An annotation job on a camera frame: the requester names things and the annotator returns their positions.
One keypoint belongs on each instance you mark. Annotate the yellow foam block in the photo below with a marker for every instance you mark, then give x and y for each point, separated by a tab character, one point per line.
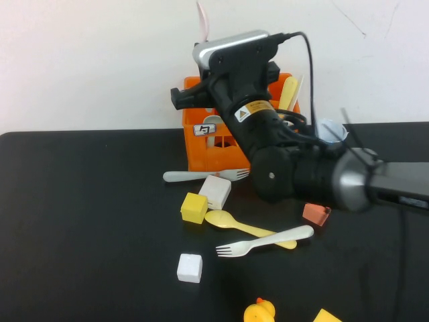
325	317

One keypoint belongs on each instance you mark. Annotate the white rectangular box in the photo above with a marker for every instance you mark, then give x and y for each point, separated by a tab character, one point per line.
214	191

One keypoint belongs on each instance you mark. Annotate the white plastic fork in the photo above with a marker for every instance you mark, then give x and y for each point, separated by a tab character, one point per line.
295	233

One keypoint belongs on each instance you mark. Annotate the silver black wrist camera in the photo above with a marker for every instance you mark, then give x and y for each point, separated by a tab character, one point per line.
228	45

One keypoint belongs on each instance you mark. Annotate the long yellow plastic knife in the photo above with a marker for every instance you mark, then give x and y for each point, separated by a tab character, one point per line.
288	90

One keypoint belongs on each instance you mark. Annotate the white paper character label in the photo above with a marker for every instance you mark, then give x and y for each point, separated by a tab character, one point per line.
204	129

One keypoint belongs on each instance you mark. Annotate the grey-green plastic fork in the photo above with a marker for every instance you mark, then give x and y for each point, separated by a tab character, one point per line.
181	176

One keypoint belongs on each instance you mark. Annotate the white plastic knife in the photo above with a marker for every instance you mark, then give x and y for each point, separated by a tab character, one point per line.
299	89

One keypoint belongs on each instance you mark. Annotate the orange cube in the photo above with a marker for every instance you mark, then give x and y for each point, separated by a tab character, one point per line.
313	214

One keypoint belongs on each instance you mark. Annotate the white cube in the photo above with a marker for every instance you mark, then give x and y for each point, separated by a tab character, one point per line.
189	268

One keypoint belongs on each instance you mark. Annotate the yellow cube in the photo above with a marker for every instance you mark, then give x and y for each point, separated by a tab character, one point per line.
193	208

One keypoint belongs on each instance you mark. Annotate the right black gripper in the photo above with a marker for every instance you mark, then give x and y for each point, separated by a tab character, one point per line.
248	94

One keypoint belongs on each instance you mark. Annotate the yellow rubber duck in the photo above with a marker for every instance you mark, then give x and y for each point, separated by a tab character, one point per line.
256	313

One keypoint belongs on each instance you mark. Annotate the blue paper cone cup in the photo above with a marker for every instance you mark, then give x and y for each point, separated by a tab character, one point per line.
330	129

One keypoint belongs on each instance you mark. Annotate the orange plastic cutlery holder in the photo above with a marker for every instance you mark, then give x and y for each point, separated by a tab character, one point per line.
201	157

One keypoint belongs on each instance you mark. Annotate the yellow plastic spoon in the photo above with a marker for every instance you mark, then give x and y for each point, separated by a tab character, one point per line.
219	219

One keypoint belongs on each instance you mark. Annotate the pink plastic spoon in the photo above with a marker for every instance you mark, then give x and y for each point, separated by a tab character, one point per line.
202	23

